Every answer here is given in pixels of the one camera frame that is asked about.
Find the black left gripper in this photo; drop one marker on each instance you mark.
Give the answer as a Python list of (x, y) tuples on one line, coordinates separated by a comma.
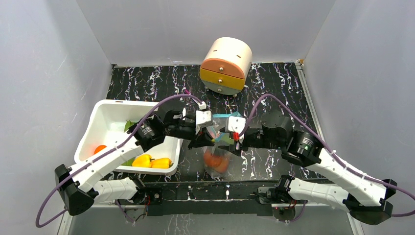
[(201, 138)]

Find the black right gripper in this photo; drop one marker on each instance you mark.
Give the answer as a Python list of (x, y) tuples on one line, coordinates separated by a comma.
[(239, 142)]

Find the clear zip top bag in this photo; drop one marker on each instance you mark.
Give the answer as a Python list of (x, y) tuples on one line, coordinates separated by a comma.
[(220, 139)]

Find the orange pumpkin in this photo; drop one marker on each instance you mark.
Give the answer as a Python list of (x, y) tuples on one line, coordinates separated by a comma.
[(212, 160)]

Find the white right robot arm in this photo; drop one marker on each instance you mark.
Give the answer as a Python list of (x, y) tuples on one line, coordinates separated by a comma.
[(364, 200)]

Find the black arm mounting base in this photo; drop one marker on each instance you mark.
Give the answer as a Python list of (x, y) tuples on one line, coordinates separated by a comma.
[(214, 197)]

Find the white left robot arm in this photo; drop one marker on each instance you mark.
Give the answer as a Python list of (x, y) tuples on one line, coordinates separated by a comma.
[(129, 136)]

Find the yellow orange bell pepper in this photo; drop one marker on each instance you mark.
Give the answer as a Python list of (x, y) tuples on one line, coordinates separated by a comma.
[(162, 163)]

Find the round pastel drawer cabinet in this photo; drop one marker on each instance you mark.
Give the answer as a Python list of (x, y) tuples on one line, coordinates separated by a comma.
[(225, 68)]

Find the green leafy vegetable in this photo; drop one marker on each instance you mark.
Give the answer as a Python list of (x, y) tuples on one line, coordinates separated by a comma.
[(128, 125)]

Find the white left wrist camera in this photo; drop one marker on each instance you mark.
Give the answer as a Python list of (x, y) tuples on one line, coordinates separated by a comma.
[(203, 119)]

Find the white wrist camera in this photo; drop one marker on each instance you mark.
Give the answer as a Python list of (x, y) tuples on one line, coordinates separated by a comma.
[(235, 124), (203, 119)]

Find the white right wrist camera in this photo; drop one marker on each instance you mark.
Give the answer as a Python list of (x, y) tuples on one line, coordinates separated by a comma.
[(235, 124)]

